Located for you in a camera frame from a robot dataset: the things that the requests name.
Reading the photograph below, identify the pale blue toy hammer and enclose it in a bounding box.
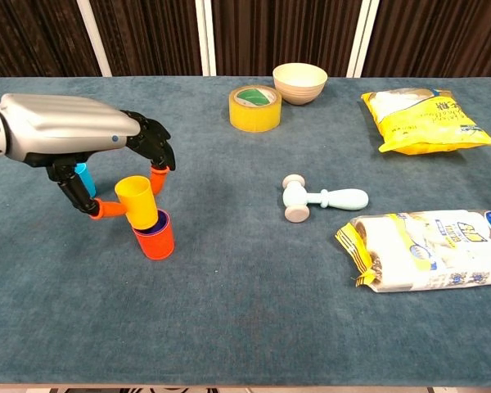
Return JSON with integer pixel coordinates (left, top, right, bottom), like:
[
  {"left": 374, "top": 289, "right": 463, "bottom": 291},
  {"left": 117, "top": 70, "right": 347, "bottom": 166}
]
[{"left": 282, "top": 174, "right": 370, "bottom": 224}]

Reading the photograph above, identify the white and yellow food package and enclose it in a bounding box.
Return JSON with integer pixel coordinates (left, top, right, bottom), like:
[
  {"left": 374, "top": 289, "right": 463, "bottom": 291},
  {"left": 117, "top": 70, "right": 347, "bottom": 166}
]
[{"left": 334, "top": 208, "right": 491, "bottom": 294}]

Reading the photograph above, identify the light blue plastic cup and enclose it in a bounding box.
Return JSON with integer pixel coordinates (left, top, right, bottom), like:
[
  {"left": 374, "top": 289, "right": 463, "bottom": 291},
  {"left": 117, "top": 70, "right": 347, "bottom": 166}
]
[{"left": 74, "top": 162, "right": 97, "bottom": 197}]

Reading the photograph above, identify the purple plastic cup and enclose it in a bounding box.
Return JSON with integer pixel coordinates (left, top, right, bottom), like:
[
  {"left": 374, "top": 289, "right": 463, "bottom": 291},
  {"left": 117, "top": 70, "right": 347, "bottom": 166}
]
[{"left": 133, "top": 208, "right": 172, "bottom": 237}]

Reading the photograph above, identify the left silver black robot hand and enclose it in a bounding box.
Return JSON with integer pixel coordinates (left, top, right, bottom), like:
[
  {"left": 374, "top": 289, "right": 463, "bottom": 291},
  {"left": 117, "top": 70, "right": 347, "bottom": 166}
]
[{"left": 0, "top": 93, "right": 177, "bottom": 221}]

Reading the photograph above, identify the dark brown ribbed panel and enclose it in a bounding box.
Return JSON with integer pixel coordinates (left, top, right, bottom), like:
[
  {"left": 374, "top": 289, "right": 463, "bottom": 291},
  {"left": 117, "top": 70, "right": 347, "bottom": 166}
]
[
  {"left": 0, "top": 0, "right": 103, "bottom": 79},
  {"left": 89, "top": 0, "right": 204, "bottom": 78},
  {"left": 362, "top": 0, "right": 491, "bottom": 83},
  {"left": 210, "top": 0, "right": 363, "bottom": 78}
]

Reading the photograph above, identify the orange plastic cup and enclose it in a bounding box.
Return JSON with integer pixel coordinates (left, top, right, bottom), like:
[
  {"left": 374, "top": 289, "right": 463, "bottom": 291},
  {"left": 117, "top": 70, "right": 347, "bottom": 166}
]
[{"left": 131, "top": 209, "right": 176, "bottom": 261}]

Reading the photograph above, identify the teal table cloth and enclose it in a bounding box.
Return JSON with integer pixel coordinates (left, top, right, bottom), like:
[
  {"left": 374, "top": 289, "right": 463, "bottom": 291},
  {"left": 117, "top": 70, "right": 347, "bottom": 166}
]
[{"left": 0, "top": 75, "right": 491, "bottom": 388}]

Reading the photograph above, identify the beige bowl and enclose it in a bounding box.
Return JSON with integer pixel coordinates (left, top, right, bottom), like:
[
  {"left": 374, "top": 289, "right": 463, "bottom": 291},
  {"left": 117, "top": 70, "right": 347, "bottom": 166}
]
[{"left": 272, "top": 62, "right": 329, "bottom": 106}]

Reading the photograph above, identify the white partition post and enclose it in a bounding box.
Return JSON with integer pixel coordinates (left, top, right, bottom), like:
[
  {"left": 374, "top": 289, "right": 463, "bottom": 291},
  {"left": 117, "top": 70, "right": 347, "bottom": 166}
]
[
  {"left": 194, "top": 0, "right": 217, "bottom": 77},
  {"left": 345, "top": 0, "right": 381, "bottom": 79},
  {"left": 75, "top": 0, "right": 113, "bottom": 78}
]

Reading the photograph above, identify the yellow plastic cup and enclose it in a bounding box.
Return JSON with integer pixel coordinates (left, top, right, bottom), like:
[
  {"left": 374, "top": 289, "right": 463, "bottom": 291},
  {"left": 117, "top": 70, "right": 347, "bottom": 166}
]
[{"left": 114, "top": 175, "right": 159, "bottom": 230}]

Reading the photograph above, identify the yellow packing tape roll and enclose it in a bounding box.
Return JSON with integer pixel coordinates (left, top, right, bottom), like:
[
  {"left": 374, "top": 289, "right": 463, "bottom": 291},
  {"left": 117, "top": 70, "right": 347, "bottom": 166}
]
[{"left": 228, "top": 85, "right": 283, "bottom": 133}]

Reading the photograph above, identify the yellow snack bag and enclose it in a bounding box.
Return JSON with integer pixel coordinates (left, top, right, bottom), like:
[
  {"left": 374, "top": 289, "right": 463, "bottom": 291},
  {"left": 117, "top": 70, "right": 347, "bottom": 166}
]
[{"left": 360, "top": 88, "right": 491, "bottom": 156}]

